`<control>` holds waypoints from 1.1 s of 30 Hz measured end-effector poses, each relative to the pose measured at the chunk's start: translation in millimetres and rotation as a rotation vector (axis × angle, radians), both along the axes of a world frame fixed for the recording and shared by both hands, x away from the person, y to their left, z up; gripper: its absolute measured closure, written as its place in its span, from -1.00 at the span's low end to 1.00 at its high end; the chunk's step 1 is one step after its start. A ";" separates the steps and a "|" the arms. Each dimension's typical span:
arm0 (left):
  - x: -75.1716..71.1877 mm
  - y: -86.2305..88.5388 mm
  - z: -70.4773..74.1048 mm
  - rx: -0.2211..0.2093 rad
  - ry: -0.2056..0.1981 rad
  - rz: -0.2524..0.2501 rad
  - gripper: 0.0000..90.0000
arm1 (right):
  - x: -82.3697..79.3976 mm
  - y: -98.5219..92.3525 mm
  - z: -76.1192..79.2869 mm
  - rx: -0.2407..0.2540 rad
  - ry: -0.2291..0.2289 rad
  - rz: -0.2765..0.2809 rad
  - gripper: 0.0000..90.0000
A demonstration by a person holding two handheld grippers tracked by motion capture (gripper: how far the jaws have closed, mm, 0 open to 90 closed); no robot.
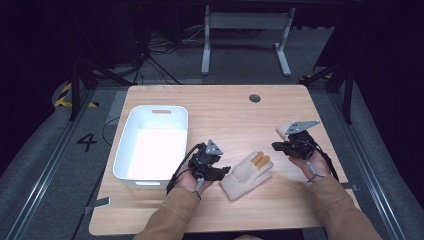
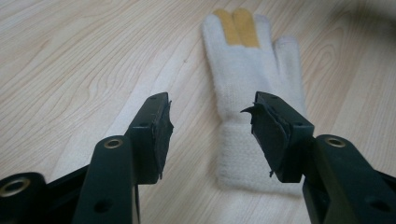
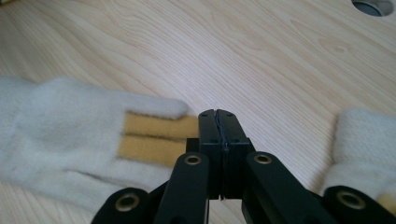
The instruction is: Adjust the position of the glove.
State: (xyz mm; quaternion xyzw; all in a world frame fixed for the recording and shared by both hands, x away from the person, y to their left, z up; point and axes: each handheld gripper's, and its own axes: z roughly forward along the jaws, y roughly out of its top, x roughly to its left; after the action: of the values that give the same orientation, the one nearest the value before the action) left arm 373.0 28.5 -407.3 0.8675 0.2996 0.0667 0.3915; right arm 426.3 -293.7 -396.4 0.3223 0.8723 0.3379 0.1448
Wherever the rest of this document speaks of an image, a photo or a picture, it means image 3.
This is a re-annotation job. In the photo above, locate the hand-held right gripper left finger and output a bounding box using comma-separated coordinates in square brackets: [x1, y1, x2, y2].
[186, 108, 224, 200]

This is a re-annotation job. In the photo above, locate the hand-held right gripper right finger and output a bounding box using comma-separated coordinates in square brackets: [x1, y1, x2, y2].
[216, 108, 257, 200]

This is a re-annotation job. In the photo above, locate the grey glove with yellow fingers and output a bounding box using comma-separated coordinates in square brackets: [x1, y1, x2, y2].
[320, 106, 396, 216]
[0, 75, 200, 216]

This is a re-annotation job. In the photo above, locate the round cable hole grommet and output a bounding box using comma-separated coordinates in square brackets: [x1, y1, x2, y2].
[350, 0, 396, 18]

